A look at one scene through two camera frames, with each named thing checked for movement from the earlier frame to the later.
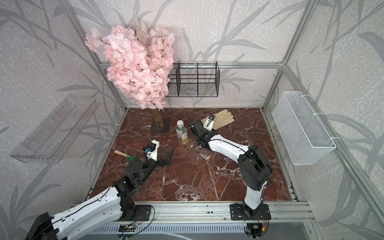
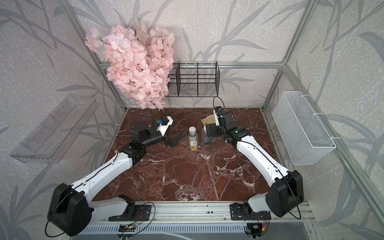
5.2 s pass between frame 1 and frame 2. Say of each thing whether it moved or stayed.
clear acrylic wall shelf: stayed
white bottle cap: moved
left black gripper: moved
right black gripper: moved
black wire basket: stayed
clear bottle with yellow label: moved
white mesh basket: stayed
